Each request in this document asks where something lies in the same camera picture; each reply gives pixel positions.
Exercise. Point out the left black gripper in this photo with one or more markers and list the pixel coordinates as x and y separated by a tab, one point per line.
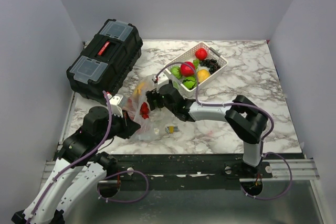
129	126

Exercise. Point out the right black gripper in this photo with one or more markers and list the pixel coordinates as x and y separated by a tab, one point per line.
151	96

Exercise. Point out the yellow orange fake mango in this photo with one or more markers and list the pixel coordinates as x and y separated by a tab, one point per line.
139	90

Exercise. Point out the red lychee fruit bunch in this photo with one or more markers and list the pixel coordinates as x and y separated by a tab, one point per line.
144	110

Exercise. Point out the clear plastic bag of fruits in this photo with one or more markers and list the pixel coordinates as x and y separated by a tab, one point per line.
151	129

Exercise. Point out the green fake watermelon ball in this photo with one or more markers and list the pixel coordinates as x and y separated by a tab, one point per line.
189	82

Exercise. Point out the red fake peach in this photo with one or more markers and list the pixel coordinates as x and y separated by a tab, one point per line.
187	69

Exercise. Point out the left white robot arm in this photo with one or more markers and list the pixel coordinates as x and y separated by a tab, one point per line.
79	166

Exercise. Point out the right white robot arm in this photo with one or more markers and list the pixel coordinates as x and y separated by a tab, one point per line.
246	119

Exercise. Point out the green fake apple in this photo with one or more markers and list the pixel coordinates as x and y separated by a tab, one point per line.
176	72

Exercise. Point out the green fake grape bunch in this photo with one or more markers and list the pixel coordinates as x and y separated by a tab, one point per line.
196	63

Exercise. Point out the red fake apple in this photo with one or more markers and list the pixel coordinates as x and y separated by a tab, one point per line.
201	54

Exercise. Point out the dark purple fake grapes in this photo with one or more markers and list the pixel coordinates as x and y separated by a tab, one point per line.
211	64

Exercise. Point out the yellow hex key set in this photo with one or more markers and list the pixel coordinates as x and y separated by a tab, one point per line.
171	129

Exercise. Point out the black plastic toolbox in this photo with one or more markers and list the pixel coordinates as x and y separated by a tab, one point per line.
106	61

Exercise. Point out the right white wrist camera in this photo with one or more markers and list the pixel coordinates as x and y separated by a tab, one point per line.
160	80

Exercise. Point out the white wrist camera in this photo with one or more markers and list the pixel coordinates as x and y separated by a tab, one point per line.
160	80
117	103

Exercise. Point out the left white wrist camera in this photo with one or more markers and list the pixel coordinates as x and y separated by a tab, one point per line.
117	103

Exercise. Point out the black metal mounting rail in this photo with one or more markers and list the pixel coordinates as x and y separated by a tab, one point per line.
203	171

